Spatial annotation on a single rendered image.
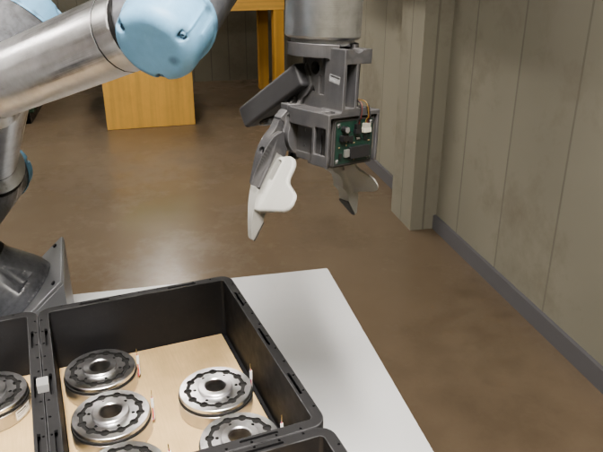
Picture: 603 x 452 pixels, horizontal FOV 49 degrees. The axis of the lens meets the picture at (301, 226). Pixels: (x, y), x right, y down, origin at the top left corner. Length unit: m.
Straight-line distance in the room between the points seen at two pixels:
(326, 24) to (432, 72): 2.78
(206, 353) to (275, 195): 0.48
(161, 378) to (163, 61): 0.58
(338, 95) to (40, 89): 0.30
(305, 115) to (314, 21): 0.09
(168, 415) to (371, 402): 0.39
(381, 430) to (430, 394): 1.26
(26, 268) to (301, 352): 0.53
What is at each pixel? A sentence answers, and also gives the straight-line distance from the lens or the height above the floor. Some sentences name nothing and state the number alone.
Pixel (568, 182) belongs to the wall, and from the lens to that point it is 2.59.
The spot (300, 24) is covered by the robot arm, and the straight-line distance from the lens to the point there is 0.65.
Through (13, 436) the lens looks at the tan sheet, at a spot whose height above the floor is 0.83.
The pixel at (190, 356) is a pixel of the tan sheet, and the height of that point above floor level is 0.83.
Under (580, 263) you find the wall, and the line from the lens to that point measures 2.57.
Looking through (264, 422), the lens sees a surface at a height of 0.86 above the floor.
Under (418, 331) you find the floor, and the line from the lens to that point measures 2.72.
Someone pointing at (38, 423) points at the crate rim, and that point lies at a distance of 0.84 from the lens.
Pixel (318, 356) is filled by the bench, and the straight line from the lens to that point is 1.30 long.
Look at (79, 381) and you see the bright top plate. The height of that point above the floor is 0.86.
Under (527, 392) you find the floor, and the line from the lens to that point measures 2.49.
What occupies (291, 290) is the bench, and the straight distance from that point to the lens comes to 1.53.
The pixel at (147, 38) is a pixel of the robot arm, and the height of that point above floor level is 1.36.
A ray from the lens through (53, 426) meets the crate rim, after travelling 0.83.
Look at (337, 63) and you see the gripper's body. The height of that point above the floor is 1.33.
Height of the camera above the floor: 1.44
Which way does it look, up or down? 23 degrees down
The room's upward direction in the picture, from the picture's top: straight up
